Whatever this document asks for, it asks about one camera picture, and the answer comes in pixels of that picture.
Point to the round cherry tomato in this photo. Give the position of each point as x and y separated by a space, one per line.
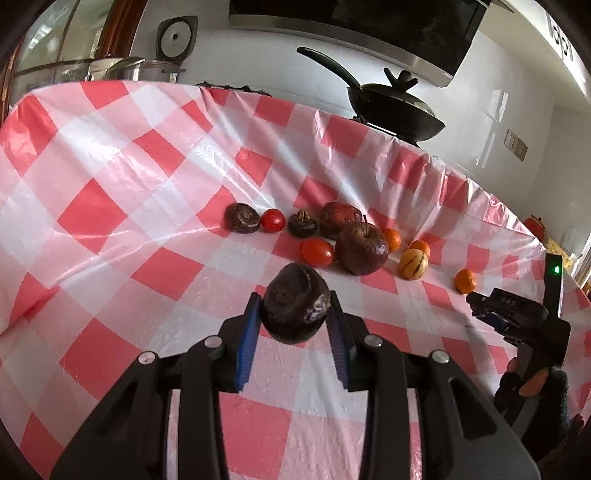
273 220

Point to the yellow striped melon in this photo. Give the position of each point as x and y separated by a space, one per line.
414 263

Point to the small orange tangerine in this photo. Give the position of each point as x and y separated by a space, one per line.
465 280
392 239
421 247

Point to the large dark water chestnut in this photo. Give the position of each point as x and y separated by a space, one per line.
295 304

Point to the range hood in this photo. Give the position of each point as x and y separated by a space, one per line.
369 18

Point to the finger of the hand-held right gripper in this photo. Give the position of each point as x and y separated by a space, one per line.
517 308
491 318

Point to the black wok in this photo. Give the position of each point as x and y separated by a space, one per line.
401 124

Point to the steel pot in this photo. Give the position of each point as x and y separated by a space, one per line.
117 68

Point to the wrinkled dark red fruit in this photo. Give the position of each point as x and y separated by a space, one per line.
338 216

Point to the red white checkered tablecloth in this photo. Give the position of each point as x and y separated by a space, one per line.
138 161

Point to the sprouted dark water chestnut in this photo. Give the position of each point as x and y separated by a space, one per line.
303 224

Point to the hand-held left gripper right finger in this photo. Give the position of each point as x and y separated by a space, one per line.
339 346

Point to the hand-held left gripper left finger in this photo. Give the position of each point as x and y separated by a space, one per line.
247 341

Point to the brown wooden frame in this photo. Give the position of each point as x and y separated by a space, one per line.
117 27

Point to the black stove grate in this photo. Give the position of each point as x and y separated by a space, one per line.
233 87

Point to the flat dark water chestnut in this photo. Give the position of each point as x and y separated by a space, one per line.
242 218

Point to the wall socket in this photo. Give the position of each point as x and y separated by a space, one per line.
516 144

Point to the red pot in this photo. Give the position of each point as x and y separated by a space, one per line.
534 227

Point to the grey round appliance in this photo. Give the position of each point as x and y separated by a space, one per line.
175 39

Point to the oblong cherry tomato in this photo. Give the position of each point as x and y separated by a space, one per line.
316 252

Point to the black wok lid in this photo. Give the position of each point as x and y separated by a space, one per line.
397 94

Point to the dark red apple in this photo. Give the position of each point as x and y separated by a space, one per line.
361 249

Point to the person's right hand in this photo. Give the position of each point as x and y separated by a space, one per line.
558 397

